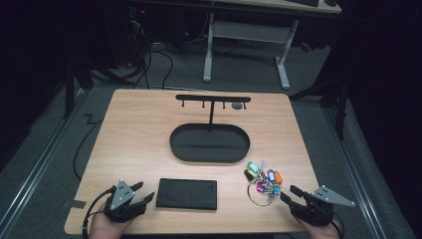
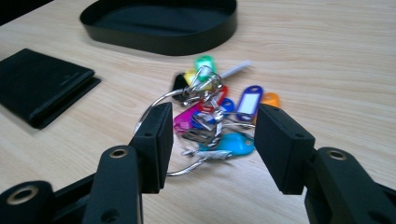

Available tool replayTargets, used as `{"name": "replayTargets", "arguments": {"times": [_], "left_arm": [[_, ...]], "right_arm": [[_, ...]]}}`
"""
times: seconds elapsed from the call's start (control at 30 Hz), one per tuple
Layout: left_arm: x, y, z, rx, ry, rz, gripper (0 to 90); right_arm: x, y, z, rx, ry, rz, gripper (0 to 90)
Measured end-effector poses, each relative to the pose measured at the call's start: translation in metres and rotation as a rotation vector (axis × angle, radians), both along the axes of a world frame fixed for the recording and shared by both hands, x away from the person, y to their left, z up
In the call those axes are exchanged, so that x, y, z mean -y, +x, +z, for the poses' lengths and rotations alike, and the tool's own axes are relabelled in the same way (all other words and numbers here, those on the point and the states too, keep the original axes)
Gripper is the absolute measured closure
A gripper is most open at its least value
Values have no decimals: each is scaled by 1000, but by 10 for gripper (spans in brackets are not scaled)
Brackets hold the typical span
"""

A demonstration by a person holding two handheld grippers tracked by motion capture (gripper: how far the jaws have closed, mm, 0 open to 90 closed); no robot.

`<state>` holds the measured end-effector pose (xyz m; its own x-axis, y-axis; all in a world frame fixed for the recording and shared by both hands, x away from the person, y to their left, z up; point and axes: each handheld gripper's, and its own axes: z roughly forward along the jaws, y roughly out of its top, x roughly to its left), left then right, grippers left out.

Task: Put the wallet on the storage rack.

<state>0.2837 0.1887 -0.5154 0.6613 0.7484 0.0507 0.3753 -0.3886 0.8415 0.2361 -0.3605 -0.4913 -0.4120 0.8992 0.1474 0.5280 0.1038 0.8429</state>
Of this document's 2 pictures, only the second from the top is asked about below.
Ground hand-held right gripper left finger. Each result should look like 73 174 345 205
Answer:
128 102 175 194

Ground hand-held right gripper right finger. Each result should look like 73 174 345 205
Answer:
254 103 317 196

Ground key bunch with coloured tags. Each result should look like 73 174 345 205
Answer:
134 55 281 177

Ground black key stand with tray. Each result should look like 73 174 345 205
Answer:
79 0 238 57

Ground black leather wallet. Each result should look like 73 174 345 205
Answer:
0 48 103 131

